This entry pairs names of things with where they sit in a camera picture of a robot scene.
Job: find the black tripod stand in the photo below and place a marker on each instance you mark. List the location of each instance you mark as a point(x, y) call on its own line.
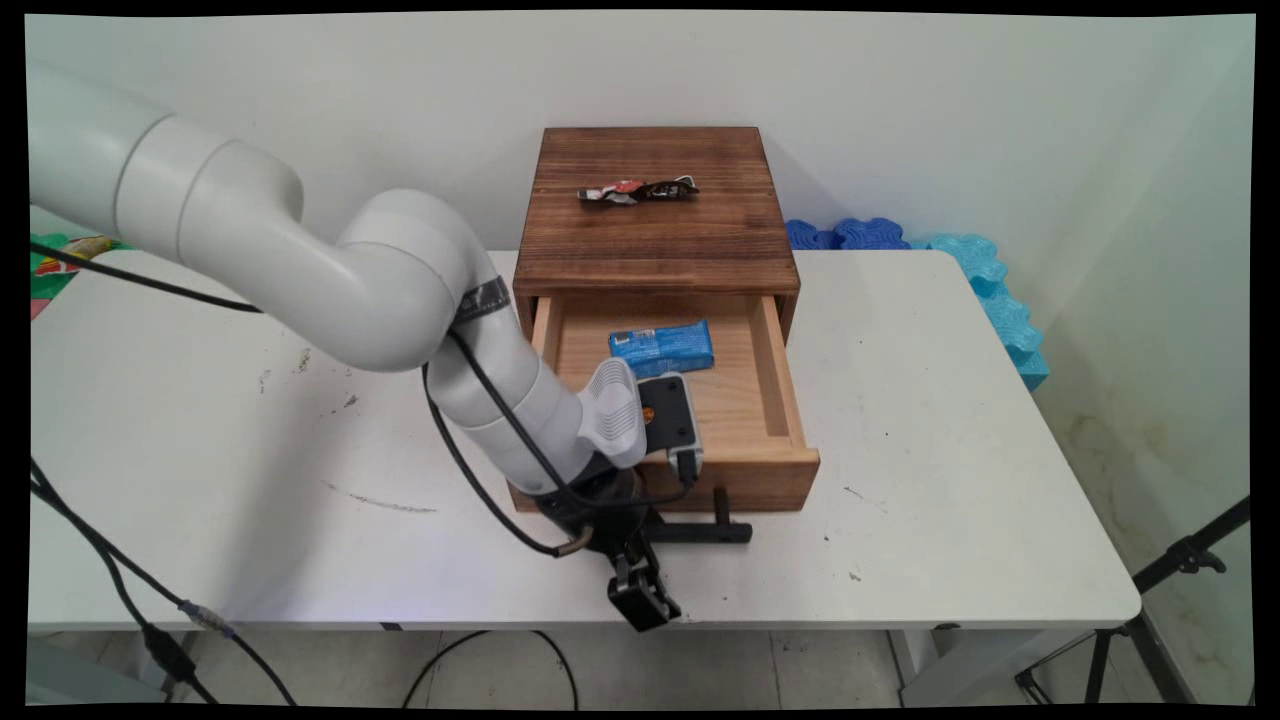
point(1160, 575)

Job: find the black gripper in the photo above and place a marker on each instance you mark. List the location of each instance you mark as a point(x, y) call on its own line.
point(600, 505)

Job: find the green red colourful packaging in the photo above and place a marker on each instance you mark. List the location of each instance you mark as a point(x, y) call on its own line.
point(55, 268)

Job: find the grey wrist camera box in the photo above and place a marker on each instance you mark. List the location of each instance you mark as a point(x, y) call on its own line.
point(668, 415)

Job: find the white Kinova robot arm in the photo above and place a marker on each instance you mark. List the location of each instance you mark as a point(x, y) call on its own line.
point(250, 235)

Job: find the crumpled snack wrapper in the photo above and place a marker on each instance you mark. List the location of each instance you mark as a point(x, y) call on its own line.
point(635, 191)

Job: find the white table leg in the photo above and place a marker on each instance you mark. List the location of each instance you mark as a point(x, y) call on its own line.
point(960, 665)
point(150, 665)

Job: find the blue snack packet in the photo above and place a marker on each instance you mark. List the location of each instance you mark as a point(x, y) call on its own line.
point(662, 347)

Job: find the light blue foam mat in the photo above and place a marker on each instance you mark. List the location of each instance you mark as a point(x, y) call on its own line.
point(1000, 300)

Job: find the dark blue foam mat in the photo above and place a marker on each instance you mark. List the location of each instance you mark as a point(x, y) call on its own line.
point(850, 236)

